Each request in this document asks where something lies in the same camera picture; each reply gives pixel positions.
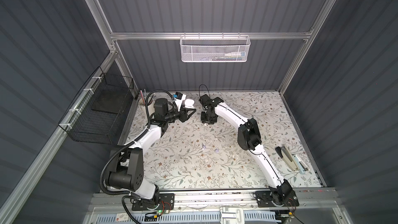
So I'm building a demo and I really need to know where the white earbud case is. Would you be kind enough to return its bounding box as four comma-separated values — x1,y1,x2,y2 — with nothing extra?
183,99,195,109

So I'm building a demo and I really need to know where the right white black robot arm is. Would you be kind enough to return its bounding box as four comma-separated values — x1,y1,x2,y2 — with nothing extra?
199,94,296,206

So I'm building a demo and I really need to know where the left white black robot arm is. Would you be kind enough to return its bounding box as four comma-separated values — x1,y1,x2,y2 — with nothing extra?
99,94,197,205

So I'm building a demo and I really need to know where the white pen holder cup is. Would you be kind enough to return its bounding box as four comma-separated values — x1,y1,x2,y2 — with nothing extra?
138,90,154,116

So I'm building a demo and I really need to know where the tube in white basket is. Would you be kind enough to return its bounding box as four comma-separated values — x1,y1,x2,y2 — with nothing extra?
215,52,247,60

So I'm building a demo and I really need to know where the beige black stapler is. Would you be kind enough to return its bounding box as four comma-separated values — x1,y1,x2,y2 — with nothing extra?
275,145,310,174

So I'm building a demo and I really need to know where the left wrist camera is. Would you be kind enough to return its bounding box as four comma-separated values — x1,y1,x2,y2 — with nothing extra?
173,92,186,111

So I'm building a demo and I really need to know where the white wire mesh basket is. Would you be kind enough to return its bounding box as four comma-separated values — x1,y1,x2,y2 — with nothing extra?
179,35,251,63

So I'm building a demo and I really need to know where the black wire mesh basket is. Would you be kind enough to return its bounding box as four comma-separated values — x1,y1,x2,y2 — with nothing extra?
59,71,134,145

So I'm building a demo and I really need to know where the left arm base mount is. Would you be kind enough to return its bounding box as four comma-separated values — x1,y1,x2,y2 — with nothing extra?
131,193,175,211

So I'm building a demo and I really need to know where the black corrugated cable conduit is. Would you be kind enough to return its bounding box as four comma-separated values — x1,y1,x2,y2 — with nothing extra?
99,90,175,224

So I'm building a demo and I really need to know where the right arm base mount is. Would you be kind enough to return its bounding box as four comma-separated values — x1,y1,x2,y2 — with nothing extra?
252,190,300,208

